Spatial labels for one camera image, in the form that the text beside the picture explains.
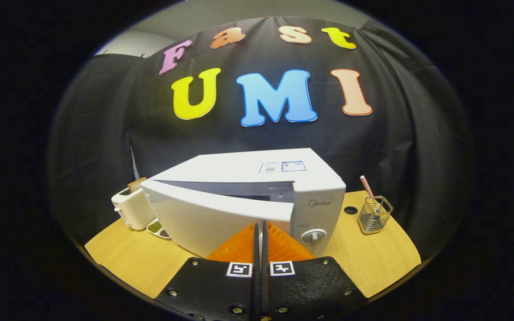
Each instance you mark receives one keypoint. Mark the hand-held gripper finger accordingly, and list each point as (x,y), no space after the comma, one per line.
(256,267)
(264,267)

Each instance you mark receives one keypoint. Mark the white microwave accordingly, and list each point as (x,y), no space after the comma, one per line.
(203,214)

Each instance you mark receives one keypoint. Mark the black round desk grommet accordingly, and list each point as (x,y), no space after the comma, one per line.
(350,210)

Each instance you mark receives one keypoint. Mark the white dish with beans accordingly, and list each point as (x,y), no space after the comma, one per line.
(155,227)

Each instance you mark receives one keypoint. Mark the pink striped straw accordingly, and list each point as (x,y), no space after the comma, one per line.
(366,185)

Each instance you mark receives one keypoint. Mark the cream white toaster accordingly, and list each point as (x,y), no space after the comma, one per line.
(132,210)

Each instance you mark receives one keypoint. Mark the toast slice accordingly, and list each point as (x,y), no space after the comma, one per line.
(136,183)

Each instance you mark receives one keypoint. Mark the black backdrop cloth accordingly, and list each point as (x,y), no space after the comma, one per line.
(105,111)

